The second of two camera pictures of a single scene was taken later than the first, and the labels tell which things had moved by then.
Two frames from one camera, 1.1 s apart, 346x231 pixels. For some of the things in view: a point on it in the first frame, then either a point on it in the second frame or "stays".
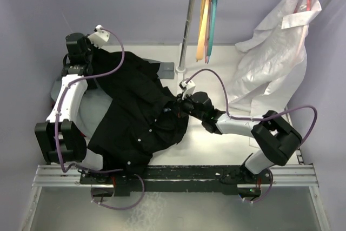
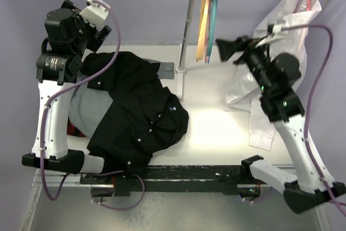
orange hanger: x=204 y=19 stays
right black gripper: x=180 y=103 → x=226 y=48
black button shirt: x=146 y=114 stays
